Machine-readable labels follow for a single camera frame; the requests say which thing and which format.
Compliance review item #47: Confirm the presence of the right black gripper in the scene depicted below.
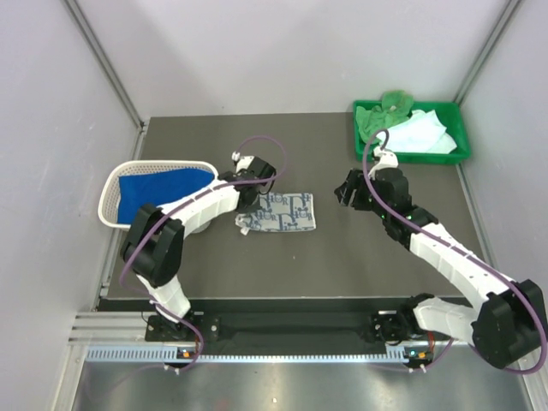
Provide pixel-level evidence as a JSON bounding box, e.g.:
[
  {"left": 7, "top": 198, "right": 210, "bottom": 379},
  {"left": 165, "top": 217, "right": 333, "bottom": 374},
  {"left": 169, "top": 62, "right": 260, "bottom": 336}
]
[{"left": 336, "top": 168, "right": 391, "bottom": 219}]

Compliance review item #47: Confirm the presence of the white blue patterned towel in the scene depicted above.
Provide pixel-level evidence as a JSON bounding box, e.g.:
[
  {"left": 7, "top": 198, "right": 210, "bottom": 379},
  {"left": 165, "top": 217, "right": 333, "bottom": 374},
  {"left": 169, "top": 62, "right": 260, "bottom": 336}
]
[{"left": 235, "top": 193, "right": 317, "bottom": 235}]

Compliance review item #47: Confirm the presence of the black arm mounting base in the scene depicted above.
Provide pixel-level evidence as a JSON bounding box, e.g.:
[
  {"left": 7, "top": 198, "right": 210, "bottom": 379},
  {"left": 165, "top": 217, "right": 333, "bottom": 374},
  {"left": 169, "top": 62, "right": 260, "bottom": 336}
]
[{"left": 145, "top": 297, "right": 426, "bottom": 355}]

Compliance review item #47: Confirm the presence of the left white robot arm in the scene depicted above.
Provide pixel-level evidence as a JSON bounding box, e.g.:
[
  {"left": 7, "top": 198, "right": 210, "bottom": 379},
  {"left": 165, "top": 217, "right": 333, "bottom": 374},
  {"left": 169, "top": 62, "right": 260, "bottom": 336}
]
[{"left": 120, "top": 155, "right": 277, "bottom": 340}]

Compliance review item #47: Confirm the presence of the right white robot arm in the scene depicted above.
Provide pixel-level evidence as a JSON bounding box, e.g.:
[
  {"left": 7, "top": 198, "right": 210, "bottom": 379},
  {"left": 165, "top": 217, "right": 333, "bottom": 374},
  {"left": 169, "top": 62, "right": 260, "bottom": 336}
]
[{"left": 334, "top": 168, "right": 547, "bottom": 369}]

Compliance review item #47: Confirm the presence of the green plastic bin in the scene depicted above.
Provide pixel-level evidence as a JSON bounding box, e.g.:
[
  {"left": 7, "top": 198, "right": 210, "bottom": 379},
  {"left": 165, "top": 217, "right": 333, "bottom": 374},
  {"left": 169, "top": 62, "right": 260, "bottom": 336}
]
[{"left": 353, "top": 98, "right": 472, "bottom": 164}]

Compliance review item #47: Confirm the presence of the green towel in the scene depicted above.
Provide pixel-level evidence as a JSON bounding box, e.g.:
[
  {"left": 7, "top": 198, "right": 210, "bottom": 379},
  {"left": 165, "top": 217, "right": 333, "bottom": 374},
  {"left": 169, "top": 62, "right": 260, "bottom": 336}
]
[{"left": 354, "top": 90, "right": 414, "bottom": 143}]

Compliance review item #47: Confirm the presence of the white perforated plastic basket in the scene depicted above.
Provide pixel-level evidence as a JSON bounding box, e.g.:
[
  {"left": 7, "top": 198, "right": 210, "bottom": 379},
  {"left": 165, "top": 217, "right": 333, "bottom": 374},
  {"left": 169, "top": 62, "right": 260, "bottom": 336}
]
[{"left": 98, "top": 160, "right": 218, "bottom": 231}]

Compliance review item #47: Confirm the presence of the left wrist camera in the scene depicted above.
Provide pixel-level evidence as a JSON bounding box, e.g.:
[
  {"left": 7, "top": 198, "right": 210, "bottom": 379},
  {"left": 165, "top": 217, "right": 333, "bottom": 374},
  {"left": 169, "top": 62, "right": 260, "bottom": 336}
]
[{"left": 231, "top": 152, "right": 254, "bottom": 172}]

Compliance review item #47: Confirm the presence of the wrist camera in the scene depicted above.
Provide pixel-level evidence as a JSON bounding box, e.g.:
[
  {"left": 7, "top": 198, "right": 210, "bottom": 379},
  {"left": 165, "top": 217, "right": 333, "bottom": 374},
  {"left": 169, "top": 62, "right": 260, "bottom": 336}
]
[
  {"left": 231, "top": 152, "right": 254, "bottom": 172},
  {"left": 372, "top": 146, "right": 399, "bottom": 170}
]

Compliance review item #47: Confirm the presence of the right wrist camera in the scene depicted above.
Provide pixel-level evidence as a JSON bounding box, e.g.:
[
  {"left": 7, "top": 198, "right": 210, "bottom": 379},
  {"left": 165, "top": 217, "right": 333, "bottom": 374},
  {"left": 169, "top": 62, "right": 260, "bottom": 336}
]
[{"left": 372, "top": 146, "right": 399, "bottom": 170}]

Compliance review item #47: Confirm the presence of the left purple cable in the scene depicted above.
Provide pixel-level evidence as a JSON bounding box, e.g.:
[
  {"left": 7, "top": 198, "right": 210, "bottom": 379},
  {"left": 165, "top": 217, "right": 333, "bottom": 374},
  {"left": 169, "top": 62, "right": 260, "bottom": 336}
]
[{"left": 118, "top": 135, "right": 287, "bottom": 373}]

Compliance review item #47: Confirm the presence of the purple cable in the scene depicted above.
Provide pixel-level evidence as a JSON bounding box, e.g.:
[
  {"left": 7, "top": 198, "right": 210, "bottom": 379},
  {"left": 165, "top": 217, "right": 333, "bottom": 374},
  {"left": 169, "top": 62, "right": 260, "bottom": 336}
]
[
  {"left": 118, "top": 135, "right": 287, "bottom": 373},
  {"left": 362, "top": 130, "right": 543, "bottom": 377}
]

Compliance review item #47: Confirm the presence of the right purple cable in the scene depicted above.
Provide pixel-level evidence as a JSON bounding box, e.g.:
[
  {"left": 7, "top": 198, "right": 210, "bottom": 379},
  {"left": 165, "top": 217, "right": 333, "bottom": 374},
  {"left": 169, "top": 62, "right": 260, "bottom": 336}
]
[{"left": 362, "top": 130, "right": 543, "bottom": 377}]

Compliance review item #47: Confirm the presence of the grey slotted cable duct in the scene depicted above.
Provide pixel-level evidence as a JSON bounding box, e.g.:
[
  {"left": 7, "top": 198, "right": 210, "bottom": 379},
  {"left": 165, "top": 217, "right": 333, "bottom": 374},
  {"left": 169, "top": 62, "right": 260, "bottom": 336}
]
[{"left": 86, "top": 345, "right": 409, "bottom": 364}]

